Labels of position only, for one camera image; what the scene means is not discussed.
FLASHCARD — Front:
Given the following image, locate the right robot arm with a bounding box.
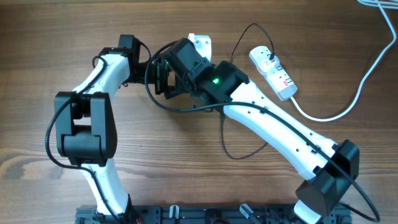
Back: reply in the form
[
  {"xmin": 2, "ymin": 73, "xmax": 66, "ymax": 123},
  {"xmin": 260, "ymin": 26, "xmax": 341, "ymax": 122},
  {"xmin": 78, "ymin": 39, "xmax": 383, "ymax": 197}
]
[{"xmin": 161, "ymin": 38, "xmax": 359, "ymax": 223}]

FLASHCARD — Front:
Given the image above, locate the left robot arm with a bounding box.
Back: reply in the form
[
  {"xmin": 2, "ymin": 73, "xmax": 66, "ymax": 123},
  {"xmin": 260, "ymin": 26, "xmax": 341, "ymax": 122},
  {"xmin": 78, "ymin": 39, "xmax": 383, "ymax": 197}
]
[{"xmin": 45, "ymin": 34, "xmax": 184, "ymax": 223}]

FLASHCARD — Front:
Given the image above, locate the white USB charger plug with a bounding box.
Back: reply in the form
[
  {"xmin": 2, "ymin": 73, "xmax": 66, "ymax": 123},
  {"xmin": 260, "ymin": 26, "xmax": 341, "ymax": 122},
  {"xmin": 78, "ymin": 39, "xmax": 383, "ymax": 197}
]
[{"xmin": 256, "ymin": 56, "xmax": 280, "ymax": 75}]

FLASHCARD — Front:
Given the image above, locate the white power strip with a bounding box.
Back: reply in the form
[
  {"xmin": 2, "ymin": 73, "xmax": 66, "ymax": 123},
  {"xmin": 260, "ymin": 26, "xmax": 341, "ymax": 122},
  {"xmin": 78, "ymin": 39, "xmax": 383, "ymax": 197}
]
[{"xmin": 249, "ymin": 46, "xmax": 298, "ymax": 101}]

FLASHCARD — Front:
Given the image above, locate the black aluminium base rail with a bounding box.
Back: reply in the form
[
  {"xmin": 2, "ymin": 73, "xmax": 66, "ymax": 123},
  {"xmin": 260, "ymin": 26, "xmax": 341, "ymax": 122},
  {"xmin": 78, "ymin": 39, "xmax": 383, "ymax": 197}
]
[{"xmin": 75, "ymin": 204, "xmax": 353, "ymax": 224}]

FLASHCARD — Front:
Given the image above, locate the white power strip cord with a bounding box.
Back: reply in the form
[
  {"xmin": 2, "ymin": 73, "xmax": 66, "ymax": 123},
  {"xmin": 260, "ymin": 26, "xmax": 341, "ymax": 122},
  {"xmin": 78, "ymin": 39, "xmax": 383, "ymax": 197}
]
[{"xmin": 290, "ymin": 0, "xmax": 397, "ymax": 123}]

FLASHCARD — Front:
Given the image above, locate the white cables top corner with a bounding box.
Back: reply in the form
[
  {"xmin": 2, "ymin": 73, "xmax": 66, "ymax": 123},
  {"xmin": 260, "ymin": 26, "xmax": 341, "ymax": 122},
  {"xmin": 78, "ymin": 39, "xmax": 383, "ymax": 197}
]
[{"xmin": 356, "ymin": 0, "xmax": 398, "ymax": 10}]

